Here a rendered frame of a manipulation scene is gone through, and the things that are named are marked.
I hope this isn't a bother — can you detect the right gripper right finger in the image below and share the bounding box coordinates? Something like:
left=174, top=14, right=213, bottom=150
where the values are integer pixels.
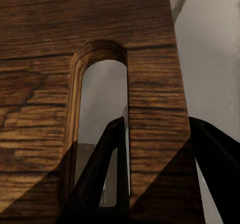
left=188, top=117, right=240, bottom=224

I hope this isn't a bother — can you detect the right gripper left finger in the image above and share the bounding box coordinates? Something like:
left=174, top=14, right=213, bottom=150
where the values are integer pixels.
left=55, top=117, right=131, bottom=224

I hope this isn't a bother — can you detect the cutting board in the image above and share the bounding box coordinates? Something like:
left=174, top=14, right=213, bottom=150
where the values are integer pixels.
left=0, top=0, right=206, bottom=224

